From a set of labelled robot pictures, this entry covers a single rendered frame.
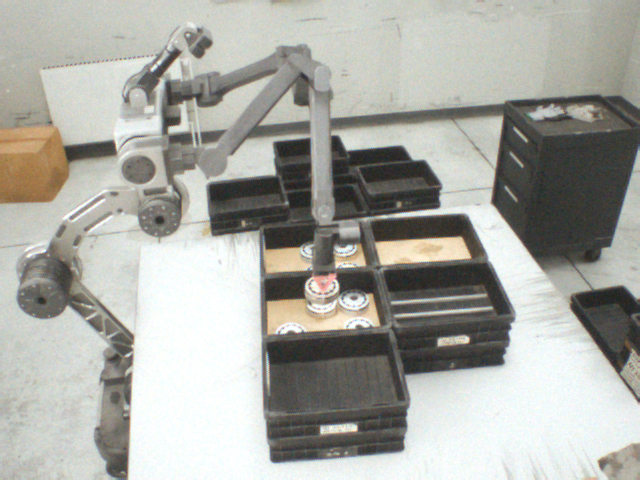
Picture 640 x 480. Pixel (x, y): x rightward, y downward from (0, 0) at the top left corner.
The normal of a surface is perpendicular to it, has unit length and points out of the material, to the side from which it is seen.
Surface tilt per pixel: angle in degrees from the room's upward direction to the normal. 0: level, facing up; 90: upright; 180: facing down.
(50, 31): 90
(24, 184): 91
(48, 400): 0
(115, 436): 0
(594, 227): 90
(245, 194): 90
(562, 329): 0
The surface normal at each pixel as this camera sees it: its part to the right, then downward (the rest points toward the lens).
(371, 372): -0.01, -0.81
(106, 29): 0.19, 0.57
